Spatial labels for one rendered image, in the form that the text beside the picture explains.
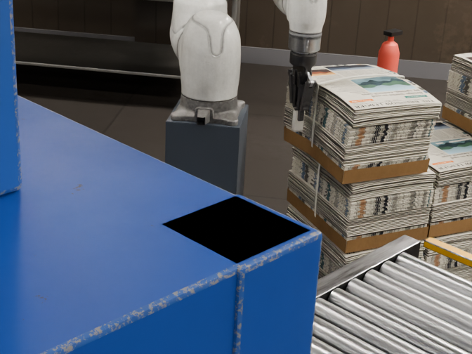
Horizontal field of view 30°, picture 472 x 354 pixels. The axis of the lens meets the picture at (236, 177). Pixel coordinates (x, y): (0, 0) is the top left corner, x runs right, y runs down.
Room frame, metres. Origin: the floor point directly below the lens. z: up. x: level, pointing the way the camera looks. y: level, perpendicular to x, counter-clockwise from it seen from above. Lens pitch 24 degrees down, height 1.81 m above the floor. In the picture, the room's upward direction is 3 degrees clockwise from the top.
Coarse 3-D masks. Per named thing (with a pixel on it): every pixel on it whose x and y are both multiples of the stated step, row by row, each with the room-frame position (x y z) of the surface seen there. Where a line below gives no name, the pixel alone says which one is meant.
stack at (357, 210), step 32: (448, 128) 2.75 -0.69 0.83; (448, 160) 2.47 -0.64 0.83; (320, 192) 2.42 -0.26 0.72; (352, 192) 2.25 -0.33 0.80; (384, 192) 2.30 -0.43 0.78; (416, 192) 2.35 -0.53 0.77; (448, 192) 2.41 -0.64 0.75; (352, 224) 2.26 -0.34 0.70; (384, 224) 2.31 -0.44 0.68; (416, 224) 2.36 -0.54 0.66; (320, 256) 2.38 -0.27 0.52; (352, 256) 2.26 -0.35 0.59
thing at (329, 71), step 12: (312, 72) 2.51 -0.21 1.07; (324, 72) 2.52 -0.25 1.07; (336, 72) 2.52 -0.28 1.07; (348, 72) 2.53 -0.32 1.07; (360, 72) 2.53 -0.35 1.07; (372, 72) 2.54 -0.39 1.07; (384, 72) 2.54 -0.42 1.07; (288, 96) 2.56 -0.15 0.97; (312, 96) 2.43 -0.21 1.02; (288, 108) 2.54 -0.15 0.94; (288, 120) 2.53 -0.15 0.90; (300, 132) 2.47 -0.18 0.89
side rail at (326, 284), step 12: (396, 240) 1.98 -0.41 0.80; (408, 240) 1.98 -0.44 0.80; (372, 252) 1.91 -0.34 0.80; (384, 252) 1.91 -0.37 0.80; (396, 252) 1.91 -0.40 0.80; (408, 252) 1.94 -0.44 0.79; (348, 264) 1.84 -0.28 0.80; (360, 264) 1.84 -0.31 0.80; (372, 264) 1.84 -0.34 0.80; (324, 276) 1.78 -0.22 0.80; (336, 276) 1.78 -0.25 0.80; (348, 276) 1.78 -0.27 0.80; (360, 276) 1.80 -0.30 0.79; (324, 288) 1.72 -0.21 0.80
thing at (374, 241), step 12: (288, 192) 2.59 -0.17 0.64; (300, 204) 2.51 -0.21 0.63; (312, 216) 2.44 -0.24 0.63; (324, 228) 2.37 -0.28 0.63; (420, 228) 2.36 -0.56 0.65; (432, 228) 2.38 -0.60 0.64; (444, 228) 2.40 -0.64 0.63; (456, 228) 2.42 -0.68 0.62; (468, 228) 2.45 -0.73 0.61; (336, 240) 2.30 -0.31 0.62; (348, 240) 2.26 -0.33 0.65; (360, 240) 2.28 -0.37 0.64; (372, 240) 2.29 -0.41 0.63; (384, 240) 2.31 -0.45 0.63; (348, 252) 2.26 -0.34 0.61
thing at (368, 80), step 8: (320, 80) 2.43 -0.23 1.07; (328, 80) 2.43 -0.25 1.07; (344, 80) 2.44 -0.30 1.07; (352, 80) 2.45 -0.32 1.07; (360, 80) 2.45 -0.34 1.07; (368, 80) 2.46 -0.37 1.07; (376, 80) 2.46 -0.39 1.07; (384, 80) 2.46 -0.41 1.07; (392, 80) 2.47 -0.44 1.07; (400, 80) 2.47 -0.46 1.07; (320, 88) 2.39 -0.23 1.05; (320, 96) 2.39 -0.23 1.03; (320, 104) 2.38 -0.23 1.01; (312, 112) 2.42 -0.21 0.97; (320, 112) 2.38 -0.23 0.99; (312, 120) 2.41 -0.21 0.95; (320, 120) 2.36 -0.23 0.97; (312, 128) 2.40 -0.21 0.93
